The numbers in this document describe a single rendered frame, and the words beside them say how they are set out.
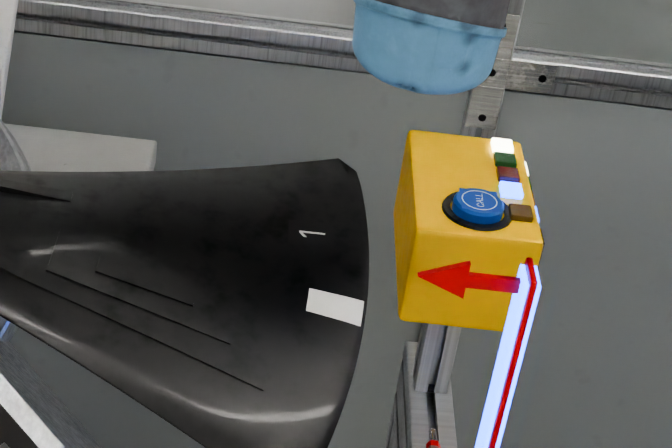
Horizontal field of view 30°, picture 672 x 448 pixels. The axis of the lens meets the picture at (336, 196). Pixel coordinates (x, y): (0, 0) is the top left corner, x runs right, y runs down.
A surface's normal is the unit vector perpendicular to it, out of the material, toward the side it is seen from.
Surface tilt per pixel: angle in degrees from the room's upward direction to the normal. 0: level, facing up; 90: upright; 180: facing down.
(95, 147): 0
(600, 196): 90
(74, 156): 0
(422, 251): 90
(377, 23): 94
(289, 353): 22
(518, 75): 90
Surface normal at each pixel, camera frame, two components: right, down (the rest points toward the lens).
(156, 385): 0.30, -0.54
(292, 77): -0.01, 0.53
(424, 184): 0.12, -0.84
